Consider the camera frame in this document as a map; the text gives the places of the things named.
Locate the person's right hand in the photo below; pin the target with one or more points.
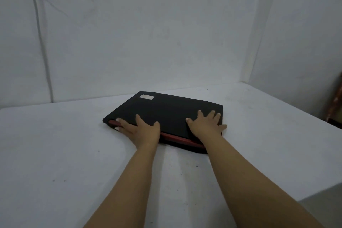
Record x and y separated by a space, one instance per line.
205 129

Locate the person's left hand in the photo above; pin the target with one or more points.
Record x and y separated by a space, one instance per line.
145 134

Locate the person's right middle finger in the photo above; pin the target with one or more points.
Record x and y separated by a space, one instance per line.
210 115

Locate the person's left thumb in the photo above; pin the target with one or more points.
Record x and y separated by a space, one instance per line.
157 126

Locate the person's right little finger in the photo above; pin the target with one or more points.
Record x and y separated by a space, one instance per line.
223 127

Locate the person's right thumb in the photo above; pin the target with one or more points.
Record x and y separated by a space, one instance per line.
190 122

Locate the black laptop with red trim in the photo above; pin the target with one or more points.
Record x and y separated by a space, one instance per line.
171 110

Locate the person's right forearm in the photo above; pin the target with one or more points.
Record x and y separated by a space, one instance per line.
248 182

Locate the person's left forearm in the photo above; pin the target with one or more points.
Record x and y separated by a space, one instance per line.
128 187

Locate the brown wooden furniture piece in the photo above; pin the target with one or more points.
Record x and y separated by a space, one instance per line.
337 97

